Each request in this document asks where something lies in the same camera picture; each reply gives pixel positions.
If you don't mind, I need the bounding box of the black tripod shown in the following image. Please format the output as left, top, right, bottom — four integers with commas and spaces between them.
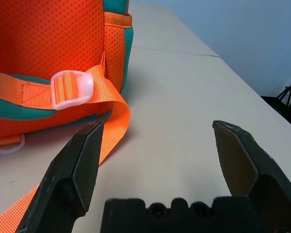
276, 72, 291, 109

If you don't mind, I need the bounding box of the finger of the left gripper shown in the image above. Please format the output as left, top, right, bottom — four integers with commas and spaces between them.
16, 120, 105, 233
212, 120, 291, 233

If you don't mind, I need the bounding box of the orange and teal backpack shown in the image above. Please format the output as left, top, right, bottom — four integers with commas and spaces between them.
0, 0, 134, 228

